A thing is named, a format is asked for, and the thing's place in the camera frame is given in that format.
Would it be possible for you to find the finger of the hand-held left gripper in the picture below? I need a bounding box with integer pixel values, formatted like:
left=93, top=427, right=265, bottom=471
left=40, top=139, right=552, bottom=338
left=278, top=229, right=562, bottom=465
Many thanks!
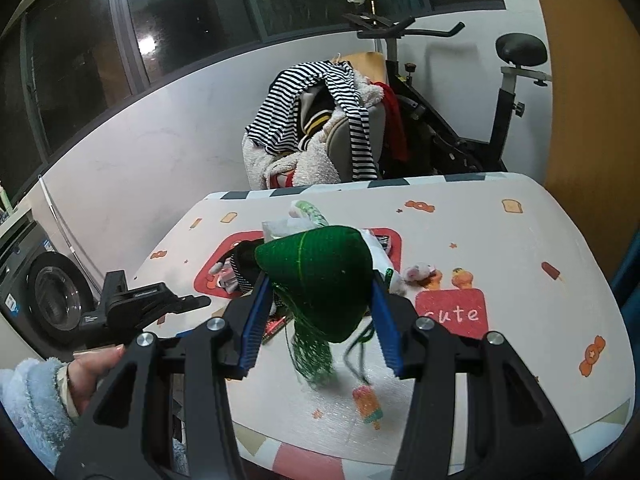
left=167, top=295, right=212, bottom=317

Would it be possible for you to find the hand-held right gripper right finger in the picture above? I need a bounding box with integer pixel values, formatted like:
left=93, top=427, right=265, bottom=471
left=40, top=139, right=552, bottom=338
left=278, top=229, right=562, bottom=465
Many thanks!
left=369, top=279, right=586, bottom=480

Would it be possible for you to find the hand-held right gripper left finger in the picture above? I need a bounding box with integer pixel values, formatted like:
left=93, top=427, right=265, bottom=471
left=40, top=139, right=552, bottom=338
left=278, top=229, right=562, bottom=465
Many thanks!
left=52, top=271, right=274, bottom=480

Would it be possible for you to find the pink white packet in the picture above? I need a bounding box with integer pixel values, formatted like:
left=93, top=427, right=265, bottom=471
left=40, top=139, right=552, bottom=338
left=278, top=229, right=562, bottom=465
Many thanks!
left=209, top=260, right=240, bottom=294

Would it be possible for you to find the black striped cloth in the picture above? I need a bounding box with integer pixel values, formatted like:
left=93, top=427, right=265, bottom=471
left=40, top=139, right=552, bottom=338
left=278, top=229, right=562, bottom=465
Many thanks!
left=220, top=240, right=267, bottom=293

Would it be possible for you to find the green woven pouch with tassel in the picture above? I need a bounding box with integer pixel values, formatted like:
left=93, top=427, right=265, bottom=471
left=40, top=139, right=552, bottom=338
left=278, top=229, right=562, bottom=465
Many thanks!
left=255, top=225, right=390, bottom=390

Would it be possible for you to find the person's left forearm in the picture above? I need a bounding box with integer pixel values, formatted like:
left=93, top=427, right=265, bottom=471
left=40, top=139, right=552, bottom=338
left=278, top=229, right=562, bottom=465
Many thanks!
left=0, top=357, right=82, bottom=476

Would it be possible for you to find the person's left hand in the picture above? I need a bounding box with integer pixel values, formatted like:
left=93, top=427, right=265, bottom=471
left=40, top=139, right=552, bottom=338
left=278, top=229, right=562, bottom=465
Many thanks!
left=64, top=345, right=127, bottom=418

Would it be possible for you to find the red black strip packet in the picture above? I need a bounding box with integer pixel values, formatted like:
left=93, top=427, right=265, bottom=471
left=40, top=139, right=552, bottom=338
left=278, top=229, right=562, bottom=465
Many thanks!
left=262, top=316, right=293, bottom=345

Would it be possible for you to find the white plush mouse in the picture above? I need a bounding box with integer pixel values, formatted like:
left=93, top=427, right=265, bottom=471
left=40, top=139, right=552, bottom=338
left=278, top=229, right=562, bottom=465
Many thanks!
left=402, top=261, right=443, bottom=286

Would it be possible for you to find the washing machine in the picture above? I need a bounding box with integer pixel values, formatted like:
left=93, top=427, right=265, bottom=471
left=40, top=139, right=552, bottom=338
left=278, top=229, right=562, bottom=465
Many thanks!
left=0, top=205, right=103, bottom=361

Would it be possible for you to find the printed tablecloth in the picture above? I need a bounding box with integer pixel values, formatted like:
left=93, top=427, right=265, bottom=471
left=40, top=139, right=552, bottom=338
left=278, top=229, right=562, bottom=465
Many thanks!
left=132, top=172, right=632, bottom=478

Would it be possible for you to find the beige chair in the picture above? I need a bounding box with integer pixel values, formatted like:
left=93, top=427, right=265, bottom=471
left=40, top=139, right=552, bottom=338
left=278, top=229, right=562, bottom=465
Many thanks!
left=322, top=107, right=388, bottom=182

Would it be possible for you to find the red scarf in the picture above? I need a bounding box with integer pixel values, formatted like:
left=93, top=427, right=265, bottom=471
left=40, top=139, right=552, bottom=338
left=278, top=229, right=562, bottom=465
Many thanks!
left=381, top=84, right=410, bottom=162

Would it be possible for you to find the striped black white shirt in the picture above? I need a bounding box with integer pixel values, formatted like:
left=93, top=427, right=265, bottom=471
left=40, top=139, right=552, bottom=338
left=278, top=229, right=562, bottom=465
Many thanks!
left=245, top=60, right=379, bottom=182

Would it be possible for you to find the dark jacket with yellow stripes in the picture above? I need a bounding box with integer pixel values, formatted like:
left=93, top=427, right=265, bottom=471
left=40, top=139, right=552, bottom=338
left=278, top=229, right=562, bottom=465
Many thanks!
left=295, top=85, right=346, bottom=153

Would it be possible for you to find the teal curtain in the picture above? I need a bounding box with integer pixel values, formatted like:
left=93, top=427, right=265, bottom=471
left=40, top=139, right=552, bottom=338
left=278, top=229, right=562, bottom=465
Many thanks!
left=611, top=247, right=640, bottom=313

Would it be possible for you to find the black exercise bike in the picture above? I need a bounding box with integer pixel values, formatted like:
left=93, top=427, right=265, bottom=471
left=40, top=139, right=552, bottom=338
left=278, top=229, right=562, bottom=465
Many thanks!
left=342, top=10, right=553, bottom=179

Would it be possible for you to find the wooden board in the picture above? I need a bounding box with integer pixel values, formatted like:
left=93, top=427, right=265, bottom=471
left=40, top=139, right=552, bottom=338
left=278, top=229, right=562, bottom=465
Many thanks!
left=331, top=51, right=387, bottom=86

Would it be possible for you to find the dark window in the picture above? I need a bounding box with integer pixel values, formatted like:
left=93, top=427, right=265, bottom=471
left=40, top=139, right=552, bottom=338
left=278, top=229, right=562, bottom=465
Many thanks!
left=0, top=0, right=506, bottom=198

